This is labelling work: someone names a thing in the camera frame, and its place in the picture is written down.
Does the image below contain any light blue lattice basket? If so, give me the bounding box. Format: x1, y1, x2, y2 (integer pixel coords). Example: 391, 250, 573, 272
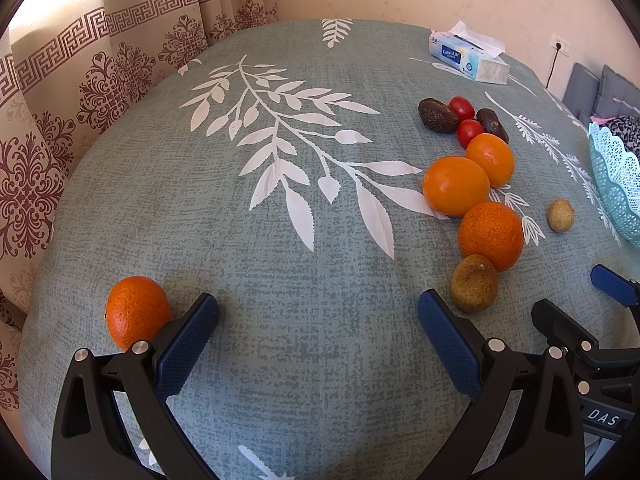
588, 122, 639, 248

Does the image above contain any small dark avocado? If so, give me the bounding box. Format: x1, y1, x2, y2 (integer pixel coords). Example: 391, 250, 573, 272
476, 108, 509, 143

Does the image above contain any rough orange tangerine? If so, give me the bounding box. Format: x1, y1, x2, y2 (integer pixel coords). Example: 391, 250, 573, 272
458, 200, 524, 272

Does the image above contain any black power cable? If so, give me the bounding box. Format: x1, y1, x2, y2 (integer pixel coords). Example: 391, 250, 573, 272
544, 43, 563, 90

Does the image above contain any red tomato front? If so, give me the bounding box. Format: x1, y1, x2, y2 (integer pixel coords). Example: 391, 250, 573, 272
457, 119, 484, 148

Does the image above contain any large dark avocado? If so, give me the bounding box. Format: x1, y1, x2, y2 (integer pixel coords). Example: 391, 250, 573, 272
418, 98, 460, 133

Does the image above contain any beige patterned curtain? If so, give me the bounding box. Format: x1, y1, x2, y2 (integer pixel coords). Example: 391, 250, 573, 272
1, 0, 278, 439

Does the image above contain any tissue box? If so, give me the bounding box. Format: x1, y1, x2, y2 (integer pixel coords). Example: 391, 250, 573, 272
430, 21, 510, 84

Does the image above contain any pink blanket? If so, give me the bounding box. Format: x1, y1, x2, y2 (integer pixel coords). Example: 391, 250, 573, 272
590, 116, 615, 126

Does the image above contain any smooth small orange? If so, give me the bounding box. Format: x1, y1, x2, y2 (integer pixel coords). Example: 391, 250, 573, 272
465, 133, 515, 188

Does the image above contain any smooth large orange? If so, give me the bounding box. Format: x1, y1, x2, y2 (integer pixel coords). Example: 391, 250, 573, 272
423, 156, 490, 218

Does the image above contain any leopard print garment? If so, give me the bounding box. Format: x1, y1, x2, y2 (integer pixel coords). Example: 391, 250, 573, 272
604, 116, 640, 158

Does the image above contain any grey cushioned headboard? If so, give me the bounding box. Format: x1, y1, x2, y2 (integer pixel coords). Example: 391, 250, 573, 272
562, 63, 639, 126

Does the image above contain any red tomato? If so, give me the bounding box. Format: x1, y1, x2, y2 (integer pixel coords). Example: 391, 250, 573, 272
457, 119, 484, 148
448, 96, 475, 122

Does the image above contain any white wall socket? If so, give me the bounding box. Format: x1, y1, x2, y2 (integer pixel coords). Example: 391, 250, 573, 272
550, 34, 573, 58

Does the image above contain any teal leaf-print bedspread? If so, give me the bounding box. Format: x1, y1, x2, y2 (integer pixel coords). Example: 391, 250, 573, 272
18, 21, 639, 479

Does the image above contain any small tan kiwi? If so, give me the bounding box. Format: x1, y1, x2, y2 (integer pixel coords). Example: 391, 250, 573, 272
547, 198, 575, 233

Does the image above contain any large brown kiwi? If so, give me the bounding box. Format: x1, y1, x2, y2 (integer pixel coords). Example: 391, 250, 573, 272
449, 255, 499, 314

